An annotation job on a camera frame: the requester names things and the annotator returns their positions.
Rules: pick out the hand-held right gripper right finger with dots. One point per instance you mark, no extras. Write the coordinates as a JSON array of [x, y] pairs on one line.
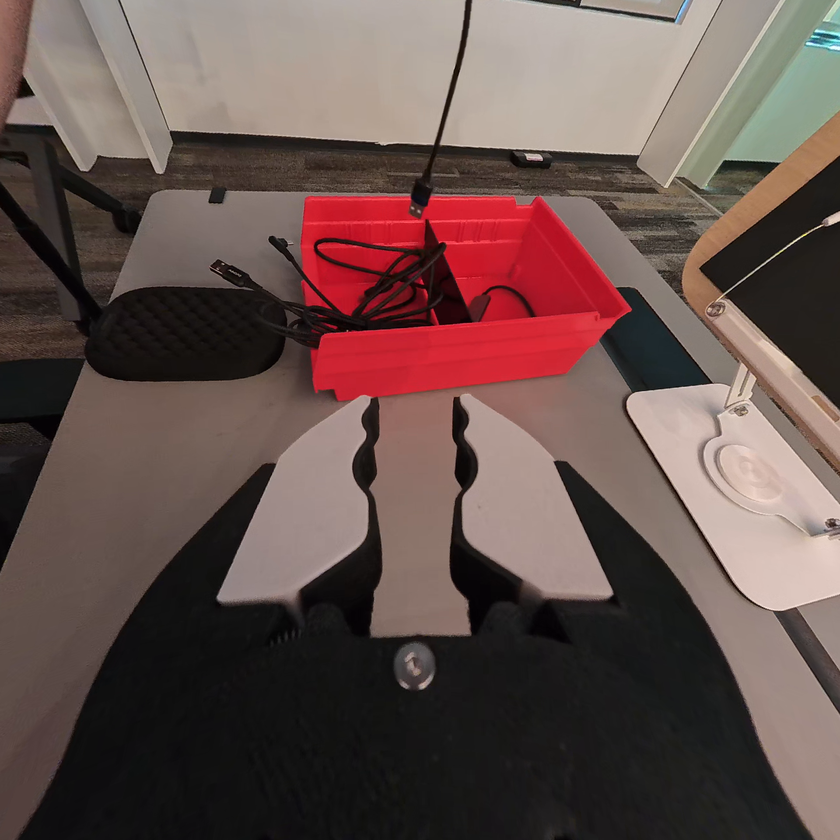
[[525, 525]]

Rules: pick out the black bin divider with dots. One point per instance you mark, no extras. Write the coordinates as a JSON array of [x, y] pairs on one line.
[[449, 289]]

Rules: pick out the person's left forearm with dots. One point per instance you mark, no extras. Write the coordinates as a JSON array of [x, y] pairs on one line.
[[10, 59]]

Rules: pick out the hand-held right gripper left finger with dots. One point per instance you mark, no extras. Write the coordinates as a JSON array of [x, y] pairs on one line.
[[308, 525]]

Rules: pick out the red plastic bin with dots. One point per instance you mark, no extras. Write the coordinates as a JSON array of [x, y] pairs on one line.
[[459, 361]]

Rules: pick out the black rolling stand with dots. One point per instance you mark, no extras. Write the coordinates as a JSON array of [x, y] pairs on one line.
[[44, 177]]

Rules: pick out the grey usb hub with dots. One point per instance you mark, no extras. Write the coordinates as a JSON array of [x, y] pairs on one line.
[[479, 308]]

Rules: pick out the wood-framed board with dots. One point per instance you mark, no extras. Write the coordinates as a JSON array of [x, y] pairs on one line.
[[787, 182]]

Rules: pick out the black quilted pad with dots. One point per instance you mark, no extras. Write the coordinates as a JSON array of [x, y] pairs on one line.
[[184, 334]]

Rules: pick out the dark desk mat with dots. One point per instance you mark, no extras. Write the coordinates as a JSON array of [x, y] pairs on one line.
[[656, 354]]

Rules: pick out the black floor outlet box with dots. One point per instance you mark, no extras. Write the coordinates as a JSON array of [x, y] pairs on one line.
[[531, 159]]

